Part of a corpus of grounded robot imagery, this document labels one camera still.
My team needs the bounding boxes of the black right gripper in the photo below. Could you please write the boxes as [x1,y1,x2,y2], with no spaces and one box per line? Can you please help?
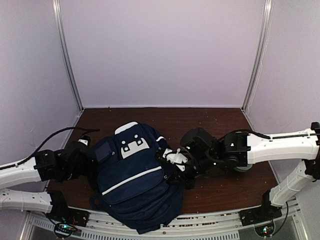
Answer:
[166,154,219,192]

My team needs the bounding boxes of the navy blue student backpack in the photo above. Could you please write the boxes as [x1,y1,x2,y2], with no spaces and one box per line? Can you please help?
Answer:
[88,121,184,235]

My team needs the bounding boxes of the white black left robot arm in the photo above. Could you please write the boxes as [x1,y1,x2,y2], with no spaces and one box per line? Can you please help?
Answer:
[0,127,97,222]

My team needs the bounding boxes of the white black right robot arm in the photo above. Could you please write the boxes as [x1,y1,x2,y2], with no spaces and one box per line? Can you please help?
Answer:
[163,122,320,221]

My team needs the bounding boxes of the pale blue ceramic bowl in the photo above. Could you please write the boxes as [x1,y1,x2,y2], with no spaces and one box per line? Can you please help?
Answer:
[234,164,253,173]

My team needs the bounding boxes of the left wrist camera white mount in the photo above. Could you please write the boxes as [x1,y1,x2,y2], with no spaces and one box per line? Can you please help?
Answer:
[78,135,91,147]

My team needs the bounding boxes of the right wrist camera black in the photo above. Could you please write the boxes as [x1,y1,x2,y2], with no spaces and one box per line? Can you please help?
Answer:
[155,148,189,172]

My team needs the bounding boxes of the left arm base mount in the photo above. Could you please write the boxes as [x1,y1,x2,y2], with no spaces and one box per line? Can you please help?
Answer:
[44,191,90,240]

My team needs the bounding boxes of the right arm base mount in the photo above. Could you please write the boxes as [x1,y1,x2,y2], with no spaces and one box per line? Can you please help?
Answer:
[238,189,289,239]

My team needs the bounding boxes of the aluminium front rail frame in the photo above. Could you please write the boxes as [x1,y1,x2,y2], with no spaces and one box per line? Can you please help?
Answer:
[23,197,308,240]

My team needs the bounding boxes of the right aluminium corner post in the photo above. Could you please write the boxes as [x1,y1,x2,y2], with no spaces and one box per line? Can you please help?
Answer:
[242,0,274,114]

